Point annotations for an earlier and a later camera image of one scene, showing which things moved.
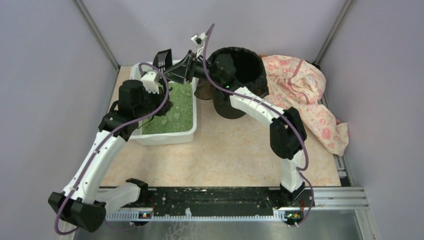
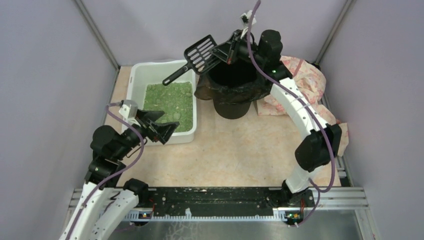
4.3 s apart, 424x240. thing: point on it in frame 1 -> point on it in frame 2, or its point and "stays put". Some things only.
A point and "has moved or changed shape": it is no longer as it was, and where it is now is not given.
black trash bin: x=223 y=108 stays put
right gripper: x=189 y=66 -> x=228 y=50
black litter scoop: x=163 y=60 has moved or changed shape
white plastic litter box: x=178 y=125 stays put
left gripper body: x=162 y=105 -> x=145 y=125
